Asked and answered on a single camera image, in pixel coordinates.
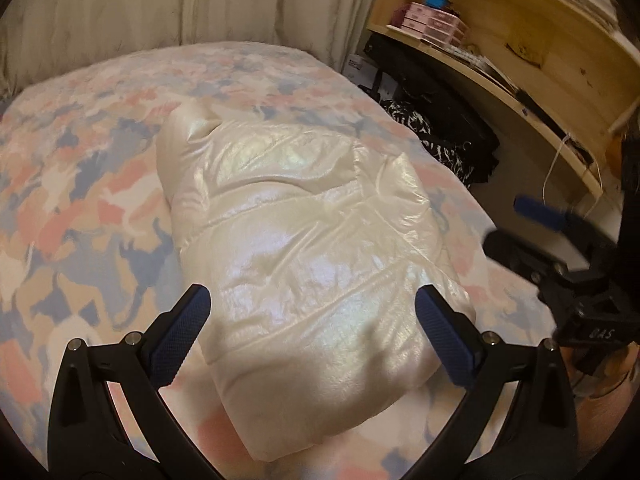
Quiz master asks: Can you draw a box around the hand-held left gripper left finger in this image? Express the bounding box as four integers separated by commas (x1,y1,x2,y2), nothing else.
47,284,223,480

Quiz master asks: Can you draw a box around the black bag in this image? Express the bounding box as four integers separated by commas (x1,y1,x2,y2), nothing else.
362,35,501,188

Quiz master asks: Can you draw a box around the pink drawer organizer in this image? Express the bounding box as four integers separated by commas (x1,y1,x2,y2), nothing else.
392,2,468,46

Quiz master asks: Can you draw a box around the white cable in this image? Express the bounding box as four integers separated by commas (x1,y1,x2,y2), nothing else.
542,132,573,186

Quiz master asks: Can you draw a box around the cream curtain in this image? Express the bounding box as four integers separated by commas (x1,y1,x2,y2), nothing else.
0,0,388,96

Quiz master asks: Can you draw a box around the printed pastel blanket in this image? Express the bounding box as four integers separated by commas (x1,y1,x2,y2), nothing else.
0,42,566,480

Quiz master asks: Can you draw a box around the wooden shelf desk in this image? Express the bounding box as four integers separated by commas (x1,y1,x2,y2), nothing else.
365,0,640,241

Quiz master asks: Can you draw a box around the white cardboard box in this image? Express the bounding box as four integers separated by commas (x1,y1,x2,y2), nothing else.
345,52,381,88

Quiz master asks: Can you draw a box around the black and white patterned cloth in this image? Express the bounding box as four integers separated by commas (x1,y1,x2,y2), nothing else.
382,100,476,186

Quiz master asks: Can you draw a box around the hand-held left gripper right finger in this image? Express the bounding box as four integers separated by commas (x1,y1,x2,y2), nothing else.
405,284,581,480

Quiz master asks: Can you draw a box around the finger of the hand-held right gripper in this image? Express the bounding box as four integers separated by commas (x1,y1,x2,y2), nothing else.
514,195,603,248
482,230,568,297

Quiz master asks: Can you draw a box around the cream puffer jacket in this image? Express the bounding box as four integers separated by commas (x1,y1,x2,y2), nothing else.
155,99,476,448

